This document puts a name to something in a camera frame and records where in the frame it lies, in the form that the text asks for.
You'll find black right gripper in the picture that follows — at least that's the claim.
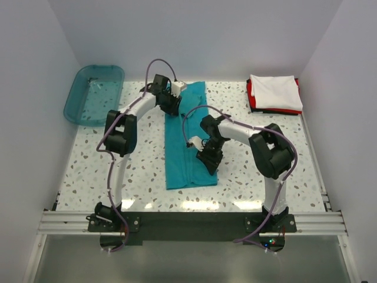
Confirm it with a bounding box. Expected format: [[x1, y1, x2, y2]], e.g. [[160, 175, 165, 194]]
[[196, 137, 227, 175]]

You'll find teal t shirt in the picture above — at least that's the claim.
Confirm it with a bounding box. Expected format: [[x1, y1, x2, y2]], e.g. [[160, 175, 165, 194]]
[[164, 81, 217, 190]]

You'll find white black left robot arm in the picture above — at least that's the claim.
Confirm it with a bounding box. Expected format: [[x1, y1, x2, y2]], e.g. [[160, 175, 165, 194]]
[[87, 74, 187, 233]]

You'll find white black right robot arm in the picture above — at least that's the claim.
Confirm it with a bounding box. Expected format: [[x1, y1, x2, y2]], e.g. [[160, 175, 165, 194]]
[[190, 115, 297, 235]]

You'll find teal translucent plastic bin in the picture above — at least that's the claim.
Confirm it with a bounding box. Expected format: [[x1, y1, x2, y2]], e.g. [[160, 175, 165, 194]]
[[63, 65, 125, 127]]

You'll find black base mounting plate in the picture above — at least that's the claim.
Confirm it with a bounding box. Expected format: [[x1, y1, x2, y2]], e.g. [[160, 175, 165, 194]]
[[86, 208, 297, 250]]

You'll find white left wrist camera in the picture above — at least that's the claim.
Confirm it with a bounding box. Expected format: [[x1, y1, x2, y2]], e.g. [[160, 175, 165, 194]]
[[171, 81, 187, 97]]

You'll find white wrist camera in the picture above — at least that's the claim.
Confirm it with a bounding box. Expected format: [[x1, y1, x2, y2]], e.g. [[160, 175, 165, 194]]
[[186, 136, 204, 152], [171, 81, 187, 97]]

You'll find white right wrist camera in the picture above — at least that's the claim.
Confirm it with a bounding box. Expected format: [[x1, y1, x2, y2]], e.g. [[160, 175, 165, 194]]
[[186, 136, 204, 152]]

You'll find aluminium extrusion rail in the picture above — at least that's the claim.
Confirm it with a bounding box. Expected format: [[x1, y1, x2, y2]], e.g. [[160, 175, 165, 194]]
[[37, 211, 348, 236]]

